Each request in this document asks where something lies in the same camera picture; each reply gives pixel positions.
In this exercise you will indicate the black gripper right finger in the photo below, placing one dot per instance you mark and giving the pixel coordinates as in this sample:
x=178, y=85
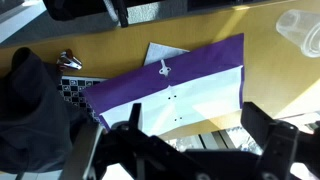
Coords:
x=257, y=123

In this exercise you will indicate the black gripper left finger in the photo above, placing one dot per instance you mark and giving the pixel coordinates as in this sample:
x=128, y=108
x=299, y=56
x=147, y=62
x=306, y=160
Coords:
x=135, y=116

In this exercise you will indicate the checkered calibration board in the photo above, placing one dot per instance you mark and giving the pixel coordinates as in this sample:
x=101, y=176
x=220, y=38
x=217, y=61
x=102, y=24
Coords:
x=72, y=89

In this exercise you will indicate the white paper sheet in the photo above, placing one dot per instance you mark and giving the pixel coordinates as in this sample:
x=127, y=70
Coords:
x=157, y=52

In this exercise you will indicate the metal staple remover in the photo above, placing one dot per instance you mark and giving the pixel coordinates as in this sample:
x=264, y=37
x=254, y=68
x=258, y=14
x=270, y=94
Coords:
x=68, y=60

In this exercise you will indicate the dark grey cloth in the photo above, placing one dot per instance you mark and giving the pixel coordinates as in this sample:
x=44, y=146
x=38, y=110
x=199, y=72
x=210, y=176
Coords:
x=37, y=126

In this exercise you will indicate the clear plastic cup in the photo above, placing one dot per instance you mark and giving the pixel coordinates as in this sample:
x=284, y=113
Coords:
x=302, y=28

